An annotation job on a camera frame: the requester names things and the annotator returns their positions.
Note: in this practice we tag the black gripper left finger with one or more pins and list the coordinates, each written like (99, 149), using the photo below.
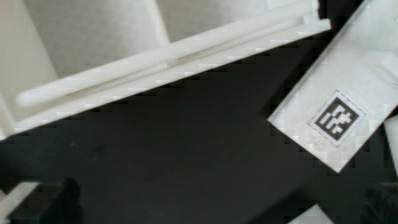
(42, 203)

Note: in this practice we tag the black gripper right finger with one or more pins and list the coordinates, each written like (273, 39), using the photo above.
(381, 204)

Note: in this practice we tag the white cabinet body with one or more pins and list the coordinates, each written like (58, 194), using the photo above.
(90, 50)

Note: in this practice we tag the white door panel with tag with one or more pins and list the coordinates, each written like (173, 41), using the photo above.
(346, 95)

